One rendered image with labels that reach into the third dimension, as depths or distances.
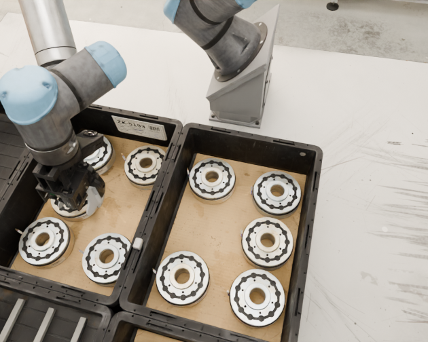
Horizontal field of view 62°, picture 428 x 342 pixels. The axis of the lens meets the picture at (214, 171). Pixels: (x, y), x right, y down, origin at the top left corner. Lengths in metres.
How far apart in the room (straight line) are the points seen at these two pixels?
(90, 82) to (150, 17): 2.06
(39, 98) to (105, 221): 0.37
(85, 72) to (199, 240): 0.40
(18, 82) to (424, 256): 0.90
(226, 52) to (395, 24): 1.87
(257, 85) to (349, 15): 1.79
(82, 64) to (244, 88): 0.47
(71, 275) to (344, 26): 2.20
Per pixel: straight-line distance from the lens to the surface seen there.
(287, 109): 1.11
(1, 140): 1.06
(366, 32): 2.56
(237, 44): 0.93
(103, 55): 0.61
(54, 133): 0.58
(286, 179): 0.79
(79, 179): 0.69
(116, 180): 0.86
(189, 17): 0.89
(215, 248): 0.76
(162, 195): 0.72
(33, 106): 0.54
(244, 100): 0.98
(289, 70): 1.22
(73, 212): 0.82
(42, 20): 0.74
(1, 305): 0.86
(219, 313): 0.73
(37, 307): 0.82
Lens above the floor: 1.55
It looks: 61 degrees down
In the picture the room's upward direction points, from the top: 5 degrees counter-clockwise
